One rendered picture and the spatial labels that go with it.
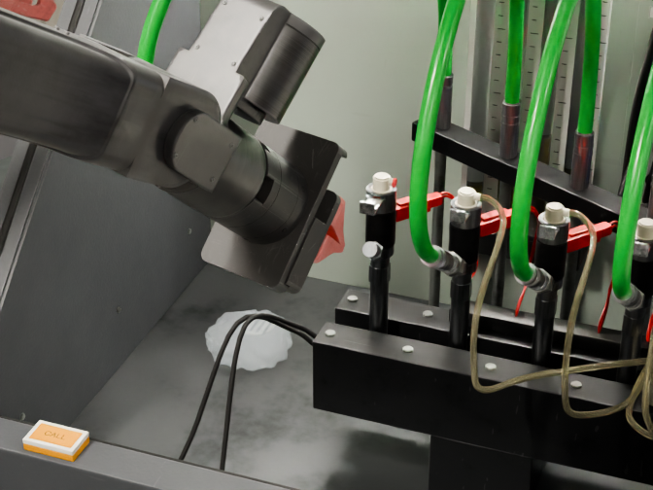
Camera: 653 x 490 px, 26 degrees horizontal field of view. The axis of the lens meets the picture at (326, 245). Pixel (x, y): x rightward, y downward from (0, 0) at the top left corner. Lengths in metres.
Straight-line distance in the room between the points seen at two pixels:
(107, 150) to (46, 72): 0.06
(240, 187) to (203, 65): 0.08
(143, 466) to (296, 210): 0.43
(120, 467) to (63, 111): 0.61
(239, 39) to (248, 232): 0.13
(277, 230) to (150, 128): 0.17
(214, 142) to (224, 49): 0.07
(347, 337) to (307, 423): 0.17
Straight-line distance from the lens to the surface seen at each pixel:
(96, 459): 1.27
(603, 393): 1.30
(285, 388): 1.54
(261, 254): 0.90
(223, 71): 0.81
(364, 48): 1.56
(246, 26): 0.82
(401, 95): 1.57
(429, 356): 1.33
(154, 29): 1.16
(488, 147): 1.44
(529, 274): 1.14
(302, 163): 0.91
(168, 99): 0.74
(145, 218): 1.57
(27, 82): 0.68
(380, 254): 1.30
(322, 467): 1.43
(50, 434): 1.29
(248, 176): 0.84
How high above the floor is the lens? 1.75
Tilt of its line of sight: 31 degrees down
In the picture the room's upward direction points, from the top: straight up
